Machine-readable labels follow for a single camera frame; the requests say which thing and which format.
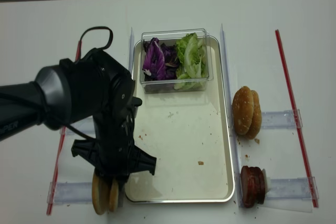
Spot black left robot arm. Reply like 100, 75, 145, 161
1, 48, 156, 184

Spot green lettuce leaves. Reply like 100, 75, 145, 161
174, 33, 208, 90

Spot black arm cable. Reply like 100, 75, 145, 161
41, 26, 114, 141

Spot meat patty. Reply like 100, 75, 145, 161
250, 167, 266, 205
240, 166, 257, 208

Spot purple cabbage leaves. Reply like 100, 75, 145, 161
142, 37, 180, 81

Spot rear meat patty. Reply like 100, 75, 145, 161
250, 167, 266, 205

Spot white pusher block right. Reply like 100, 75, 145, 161
261, 169, 271, 194

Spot lower left clear holder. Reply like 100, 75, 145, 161
47, 182, 92, 205

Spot clear plastic salad box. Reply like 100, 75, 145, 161
137, 28, 213, 93

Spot right red strip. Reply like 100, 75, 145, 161
275, 29, 319, 208

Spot sesame bun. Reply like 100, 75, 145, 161
245, 90, 262, 140
232, 86, 254, 135

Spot left red strip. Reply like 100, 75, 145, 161
46, 40, 83, 215

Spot front sesame bun top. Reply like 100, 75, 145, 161
232, 86, 254, 135

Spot red strip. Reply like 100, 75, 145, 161
275, 29, 319, 208
46, 40, 83, 215

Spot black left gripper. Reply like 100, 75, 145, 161
71, 48, 156, 191

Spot white metal tray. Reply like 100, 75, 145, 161
125, 37, 235, 203

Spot bun slice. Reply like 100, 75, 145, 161
92, 173, 110, 215
109, 178, 119, 212

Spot right clear long rail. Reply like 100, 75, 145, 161
220, 24, 244, 208

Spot upper right clear holder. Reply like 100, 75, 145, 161
261, 110, 302, 129

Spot lower right clear holder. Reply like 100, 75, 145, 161
265, 177, 319, 200

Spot rear sesame bun top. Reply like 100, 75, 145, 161
245, 90, 262, 140

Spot front meat patty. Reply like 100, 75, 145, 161
240, 166, 257, 208

